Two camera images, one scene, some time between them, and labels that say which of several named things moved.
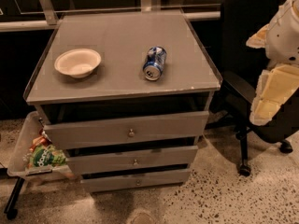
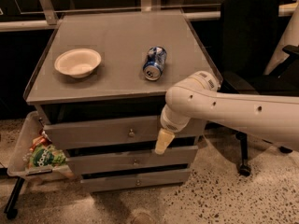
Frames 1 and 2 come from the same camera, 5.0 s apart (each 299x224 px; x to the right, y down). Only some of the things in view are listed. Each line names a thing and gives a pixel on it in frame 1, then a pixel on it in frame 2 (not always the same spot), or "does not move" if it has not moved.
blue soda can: [154, 63] does not move
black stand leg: [10, 210] does not move
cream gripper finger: [274, 87] -> [171, 119]
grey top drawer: [125, 130] does not move
